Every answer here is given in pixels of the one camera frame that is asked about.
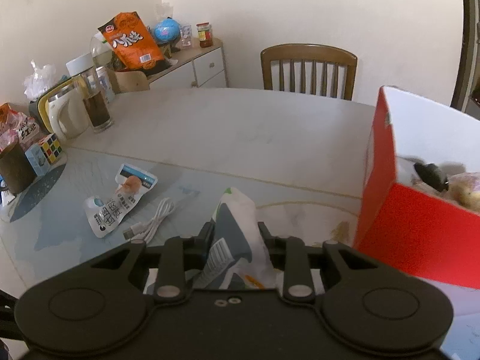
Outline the white blue sachet packet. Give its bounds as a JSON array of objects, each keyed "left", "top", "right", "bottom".
[{"left": 83, "top": 163, "right": 158, "bottom": 238}]

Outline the pink white snack packet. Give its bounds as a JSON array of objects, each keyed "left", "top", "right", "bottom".
[{"left": 449, "top": 172, "right": 480, "bottom": 212}]

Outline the dark brown cup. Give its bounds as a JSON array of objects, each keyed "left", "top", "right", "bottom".
[{"left": 0, "top": 142, "right": 37, "bottom": 195}]

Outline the orange snack bag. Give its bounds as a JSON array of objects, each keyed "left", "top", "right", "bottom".
[{"left": 98, "top": 11, "right": 166, "bottom": 71}]

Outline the red white cardboard box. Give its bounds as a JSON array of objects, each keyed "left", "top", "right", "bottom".
[{"left": 353, "top": 86, "right": 479, "bottom": 289}]

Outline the white usb cable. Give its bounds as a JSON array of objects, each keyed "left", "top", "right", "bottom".
[{"left": 122, "top": 196, "right": 178, "bottom": 242}]

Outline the red sauce jar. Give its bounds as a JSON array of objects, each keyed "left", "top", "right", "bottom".
[{"left": 196, "top": 22, "right": 213, "bottom": 48}]

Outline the white drawer cabinet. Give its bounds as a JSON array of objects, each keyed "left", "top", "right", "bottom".
[{"left": 148, "top": 38, "right": 229, "bottom": 89}]

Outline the white electric kettle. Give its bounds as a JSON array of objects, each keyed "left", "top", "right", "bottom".
[{"left": 37, "top": 78, "right": 89, "bottom": 143}]

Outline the glass jar with dark drink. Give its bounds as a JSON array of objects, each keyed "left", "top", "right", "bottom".
[{"left": 66, "top": 53, "right": 113, "bottom": 133}]

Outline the rubiks cube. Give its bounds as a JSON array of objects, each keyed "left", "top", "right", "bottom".
[{"left": 37, "top": 133, "right": 63, "bottom": 165}]

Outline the blue globe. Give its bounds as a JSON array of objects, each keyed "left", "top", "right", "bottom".
[{"left": 154, "top": 17, "right": 181, "bottom": 43}]

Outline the brown wooden chair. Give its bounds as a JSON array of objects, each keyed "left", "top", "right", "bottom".
[{"left": 260, "top": 43, "right": 358, "bottom": 101}]

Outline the white grey tissue pack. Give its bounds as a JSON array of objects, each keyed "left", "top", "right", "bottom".
[{"left": 185, "top": 187, "right": 284, "bottom": 292}]

